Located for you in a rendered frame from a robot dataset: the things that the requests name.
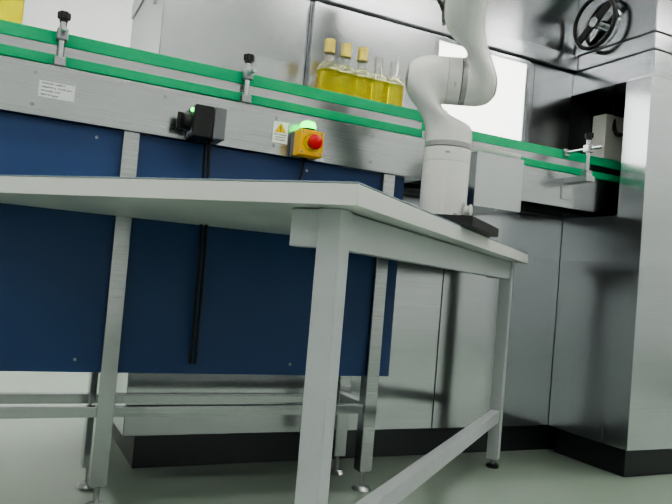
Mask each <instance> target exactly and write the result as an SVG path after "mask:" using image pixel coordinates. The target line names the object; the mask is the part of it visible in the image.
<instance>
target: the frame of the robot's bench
mask: <svg viewBox="0 0 672 504"><path fill-rule="evenodd" d="M289 245H290V246H295V247H305V248H316V256H315V268H314V280H313V291H312V303H311V315H310V326H309V338H308V350H307V362H306V373H305V385H304V397H303V408H302V420H301V432H300V444H299V455H298V467H297V479H296V490H295V502H294V504H328V495H329V483H330V471H331V460H332V448H333V436H334V424H335V412H336V400H337V388H338V376H339V364H340V352H341V340H342V328H343V316H344V304H345V292H346V280H347V268H348V256H349V253H354V254H360V255H365V256H371V257H377V258H383V259H389V260H394V261H400V262H406V263H412V264H418V265H424V266H429V267H435V268H441V269H447V270H453V271H458V272H464V273H470V274H476V275H482V276H486V278H495V279H499V293H498V306H497V319H496V333H495V346H494V359H493V372H492V386H491V399H490V411H488V412H487V413H486V414H484V415H483V416H481V417H480V418H478V419H477V420H475V421H474V422H472V423H471V424H470V425H468V426H467V427H465V428H464V429H462V430H461V431H459V432H458V433H457V434H455V435H454V436H452V437H451V438H449V439H448V440H446V441H445V442H443V443H442V444H441V445H439V446H438V447H436V448H435V449H433V450H432V451H430V452H429V453H428V454H426V455H425V456H423V457H422V458H420V459H419V460H417V461H416V462H415V463H413V464H412V465H410V466H409V467H407V468H406V469H404V470H403V471H401V472H400V473H399V474H397V475H396V476H394V477H393V478H391V479H390V480H388V481H387V482H386V483H384V484H383V485H381V486H380V487H378V488H377V489H375V490H374V491H373V492H371V493H370V494H368V495H367V496H365V497H364V498H362V499H361V500H359V501H358V502H357V503H355V504H398V503H400V502H401V501H402V500H403V499H405V498H406V497H407V496H408V495H410V494H411V493H412V492H413V491H414V490H416V489H417V488H418V487H419V486H421V485H422V484H423V483H424V482H426V481H427V480H428V479H429V478H430V477H432V476H433V475H434V474H435V473H437V472H438V471H439V470H440V469H442V468H443V467H444V466H445V465H447V464H448V463H449V462H450V461H451V460H453V459H454V458H455V457H456V456H458V455H459V454H460V453H461V452H463V451H464V450H465V449H466V448H467V447H469V446H470V445H471V444H472V443H474V442H475V441H476V440H477V439H479V438H480V437H481V436H482V435H483V434H485V433H486V432H487V431H488V439H487V452H486V458H487V459H491V462H487V463H486V467H488V468H492V469H498V468H499V465H498V464H497V463H494V460H498V459H499V458H500V446H501V433H502V419H503V406H504V393H505V379H506V366H507V352H508V339H509V325H510V312H511V298H512V285H513V272H514V262H508V261H505V260H501V259H498V258H495V257H492V256H488V255H485V254H482V253H479V252H475V251H472V250H469V249H465V248H462V247H459V246H456V245H452V244H449V243H446V242H443V241H439V240H436V239H433V238H430V237H426V236H423V235H420V234H417V233H413V232H410V231H407V230H404V229H400V228H397V227H394V226H391V225H387V224H384V223H381V222H378V221H374V220H371V219H368V218H365V217H361V216H358V215H355V214H352V212H351V211H348V210H345V209H342V208H320V209H305V208H293V209H292V219H291V231H290V242H289Z"/></svg>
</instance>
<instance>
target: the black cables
mask: <svg viewBox="0 0 672 504"><path fill-rule="evenodd" d="M210 152H211V141H208V147H207V143H204V150H203V163H202V178H201V179H205V166H206V179H209V175H210ZM206 153H207V164H206ZM304 163H305V160H304V159H302V166H301V171H300V175H299V178H298V180H301V178H302V174H303V170H304ZM202 231H203V224H200V225H199V246H198V262H197V274H196V285H195V297H194V308H193V319H192V330H191V341H190V352H189V364H192V354H193V343H194V333H195V322H196V310H197V299H198V288H199V277H200V265H201V251H202V244H204V245H203V258H202V270H201V281H200V293H199V304H198V315H197V326H196V337H195V348H194V359H193V364H196V361H197V350H198V339H199V328H200V317H201V306H202V295H203V284H204V272H205V260H206V248H207V234H208V225H205V226H204V233H203V242H202Z"/></svg>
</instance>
